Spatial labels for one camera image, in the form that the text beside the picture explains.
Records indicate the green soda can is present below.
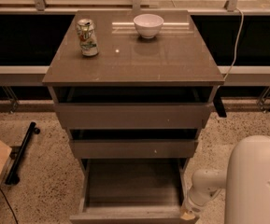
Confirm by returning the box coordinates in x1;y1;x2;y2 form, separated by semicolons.
76;19;99;57

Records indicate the grey middle drawer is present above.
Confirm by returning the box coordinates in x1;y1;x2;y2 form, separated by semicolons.
70;129;198;159

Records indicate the grey top drawer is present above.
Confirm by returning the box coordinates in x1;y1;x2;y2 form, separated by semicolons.
50;86;213;130

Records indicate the grey drawer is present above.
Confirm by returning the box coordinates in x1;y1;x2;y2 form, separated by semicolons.
70;159;196;224
50;86;213;130
70;129;198;159

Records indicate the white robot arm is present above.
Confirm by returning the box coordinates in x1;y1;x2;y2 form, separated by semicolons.
181;135;270;224

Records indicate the black cabinet leg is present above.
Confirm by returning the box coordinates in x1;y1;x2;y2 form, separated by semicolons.
213;98;227;118

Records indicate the grey bottom drawer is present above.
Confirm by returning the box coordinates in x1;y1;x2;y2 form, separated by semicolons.
70;159;196;224

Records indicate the grey drawer cabinet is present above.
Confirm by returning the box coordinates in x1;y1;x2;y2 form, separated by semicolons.
42;9;225;173

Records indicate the black metal bar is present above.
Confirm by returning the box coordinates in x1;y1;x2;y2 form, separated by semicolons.
5;121;40;185

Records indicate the white bowl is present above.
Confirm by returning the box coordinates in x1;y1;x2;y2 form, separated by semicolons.
134;14;163;38

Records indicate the white cable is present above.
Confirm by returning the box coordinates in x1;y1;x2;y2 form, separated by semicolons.
222;7;245;81

